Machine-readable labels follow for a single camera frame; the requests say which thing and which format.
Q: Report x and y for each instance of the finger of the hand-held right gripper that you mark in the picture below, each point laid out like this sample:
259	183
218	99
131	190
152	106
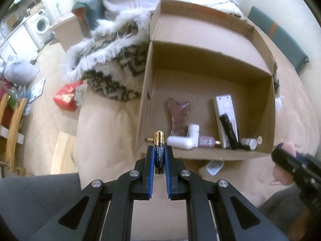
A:
286	162
307	159

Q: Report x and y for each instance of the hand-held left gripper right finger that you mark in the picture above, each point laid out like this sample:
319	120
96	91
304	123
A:
168	178

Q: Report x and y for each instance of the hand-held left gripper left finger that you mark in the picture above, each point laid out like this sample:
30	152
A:
151	175

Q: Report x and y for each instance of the pink soft puff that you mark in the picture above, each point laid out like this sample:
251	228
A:
284	175

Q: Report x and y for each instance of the black and gold battery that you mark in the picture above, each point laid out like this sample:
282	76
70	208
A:
159	153

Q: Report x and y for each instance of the small white round cap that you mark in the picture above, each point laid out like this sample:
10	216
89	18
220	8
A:
259	139

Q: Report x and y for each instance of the small white labelled bottle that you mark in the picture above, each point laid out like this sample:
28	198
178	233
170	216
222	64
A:
248	143

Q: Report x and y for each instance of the white plastic inhaler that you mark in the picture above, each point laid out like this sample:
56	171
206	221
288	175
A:
185	140

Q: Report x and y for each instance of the pink patterned small bottle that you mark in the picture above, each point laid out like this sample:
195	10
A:
207	141

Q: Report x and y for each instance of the pink translucent scraping comb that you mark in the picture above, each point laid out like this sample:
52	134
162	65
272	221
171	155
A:
178	115

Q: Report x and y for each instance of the black cylinder tube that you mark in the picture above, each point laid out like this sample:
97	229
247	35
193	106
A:
229	131

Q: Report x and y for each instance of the white remote control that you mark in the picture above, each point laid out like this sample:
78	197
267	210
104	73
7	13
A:
225	106

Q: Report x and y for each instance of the brown cardboard box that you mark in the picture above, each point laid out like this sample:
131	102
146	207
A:
200	65

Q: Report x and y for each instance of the person's right leg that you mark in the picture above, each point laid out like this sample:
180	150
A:
275	205

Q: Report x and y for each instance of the person's leg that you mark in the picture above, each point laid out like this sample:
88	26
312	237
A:
275	205
30	200

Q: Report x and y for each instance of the clear plastic piece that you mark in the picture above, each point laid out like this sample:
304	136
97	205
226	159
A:
215	167

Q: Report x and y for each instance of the white crumpled tissue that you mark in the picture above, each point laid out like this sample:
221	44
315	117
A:
279	103

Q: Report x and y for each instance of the beige bed cover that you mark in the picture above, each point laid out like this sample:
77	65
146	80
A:
107	130

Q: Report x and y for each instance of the red tissue packet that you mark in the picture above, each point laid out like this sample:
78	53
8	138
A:
65	96

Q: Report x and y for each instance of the fur-trimmed patterned blanket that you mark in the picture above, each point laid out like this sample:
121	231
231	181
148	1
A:
110	62

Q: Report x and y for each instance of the teal cushion orange stripe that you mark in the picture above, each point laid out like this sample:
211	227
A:
87	7
283	40

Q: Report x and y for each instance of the person's left leg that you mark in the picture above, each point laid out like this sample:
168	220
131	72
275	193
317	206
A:
30	200

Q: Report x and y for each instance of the curved wooden piece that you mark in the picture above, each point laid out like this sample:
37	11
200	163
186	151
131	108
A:
22	172

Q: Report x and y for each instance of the white flat scale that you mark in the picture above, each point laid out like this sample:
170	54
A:
37	90

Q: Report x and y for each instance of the wooden chair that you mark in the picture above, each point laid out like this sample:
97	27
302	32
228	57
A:
13	130

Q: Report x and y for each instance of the beige wooden board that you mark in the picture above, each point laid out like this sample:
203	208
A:
66	34

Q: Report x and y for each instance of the grey plastic bag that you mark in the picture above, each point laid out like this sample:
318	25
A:
20	70

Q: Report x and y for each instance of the white washing machine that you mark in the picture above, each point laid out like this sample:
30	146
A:
40	26

